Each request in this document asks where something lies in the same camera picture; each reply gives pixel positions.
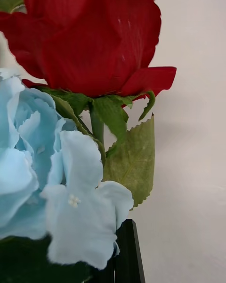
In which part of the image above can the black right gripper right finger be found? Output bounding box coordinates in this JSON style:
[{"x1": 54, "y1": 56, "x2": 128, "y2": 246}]
[{"x1": 115, "y1": 218, "x2": 146, "y2": 283}]

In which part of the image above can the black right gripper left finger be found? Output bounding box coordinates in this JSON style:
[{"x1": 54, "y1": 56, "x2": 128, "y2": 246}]
[{"x1": 91, "y1": 256, "x2": 116, "y2": 283}]

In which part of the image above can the pale blue flower green stem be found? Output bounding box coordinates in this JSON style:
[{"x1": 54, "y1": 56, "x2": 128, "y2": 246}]
[{"x1": 0, "y1": 68, "x2": 135, "y2": 283}]

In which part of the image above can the red rose green stem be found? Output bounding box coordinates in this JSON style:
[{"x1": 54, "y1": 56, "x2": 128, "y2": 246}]
[{"x1": 0, "y1": 0, "x2": 177, "y2": 211}]

